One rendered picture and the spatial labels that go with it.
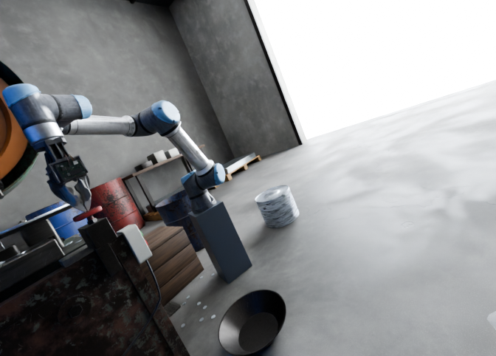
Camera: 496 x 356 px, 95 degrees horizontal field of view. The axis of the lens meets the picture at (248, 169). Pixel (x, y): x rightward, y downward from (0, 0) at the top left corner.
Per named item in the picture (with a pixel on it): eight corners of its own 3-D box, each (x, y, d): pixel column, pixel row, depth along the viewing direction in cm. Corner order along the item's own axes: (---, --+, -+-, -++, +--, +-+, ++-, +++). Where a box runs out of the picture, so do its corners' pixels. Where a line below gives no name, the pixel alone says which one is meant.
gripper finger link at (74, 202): (78, 216, 61) (60, 185, 59) (74, 217, 65) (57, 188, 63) (91, 210, 63) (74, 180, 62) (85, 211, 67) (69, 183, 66)
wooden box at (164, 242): (178, 262, 187) (159, 226, 181) (204, 269, 160) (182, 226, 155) (132, 300, 160) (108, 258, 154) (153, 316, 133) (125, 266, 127)
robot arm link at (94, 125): (137, 120, 118) (15, 112, 73) (153, 111, 114) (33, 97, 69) (145, 141, 118) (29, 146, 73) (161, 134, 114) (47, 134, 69)
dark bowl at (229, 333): (252, 296, 115) (246, 284, 114) (304, 309, 95) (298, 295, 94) (210, 353, 94) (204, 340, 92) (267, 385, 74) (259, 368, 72)
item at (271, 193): (250, 199, 193) (250, 198, 193) (278, 184, 201) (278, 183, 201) (263, 205, 166) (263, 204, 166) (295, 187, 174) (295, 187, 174)
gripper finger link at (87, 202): (91, 210, 63) (74, 180, 62) (85, 211, 67) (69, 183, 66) (102, 204, 65) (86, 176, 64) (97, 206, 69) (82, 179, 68)
